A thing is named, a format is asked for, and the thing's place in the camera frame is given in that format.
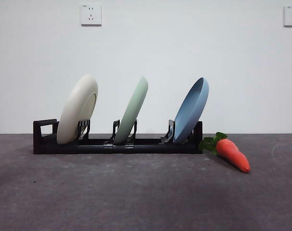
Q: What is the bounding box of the light green plate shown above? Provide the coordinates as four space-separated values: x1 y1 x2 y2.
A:
113 76 149 145

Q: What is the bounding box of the orange carrot with green leaves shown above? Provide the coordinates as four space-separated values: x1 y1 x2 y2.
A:
198 131 251 174

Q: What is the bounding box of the blue plate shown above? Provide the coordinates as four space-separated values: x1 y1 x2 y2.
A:
173 77 210 144

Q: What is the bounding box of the cream white plate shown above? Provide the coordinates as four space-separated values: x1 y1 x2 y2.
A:
56 74 99 145

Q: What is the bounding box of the black plate rack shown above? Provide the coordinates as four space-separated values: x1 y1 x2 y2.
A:
33 118 203 155

